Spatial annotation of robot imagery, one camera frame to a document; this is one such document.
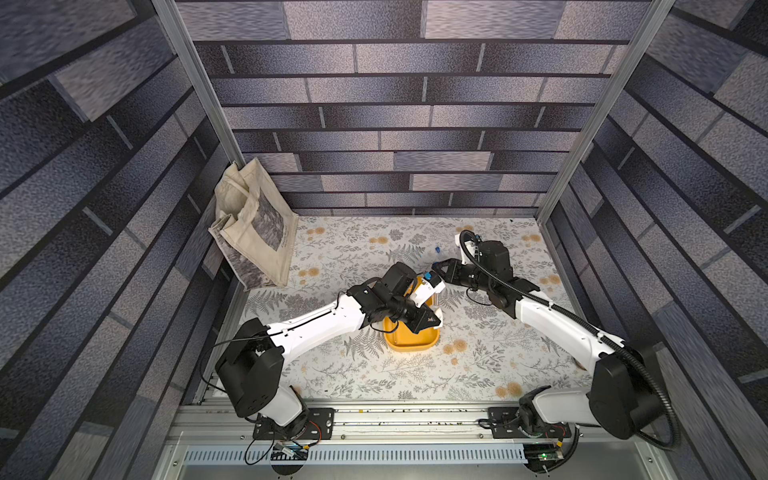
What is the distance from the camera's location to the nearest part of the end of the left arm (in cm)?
60

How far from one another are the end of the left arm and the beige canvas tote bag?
1.48ft

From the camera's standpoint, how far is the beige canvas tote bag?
2.79ft
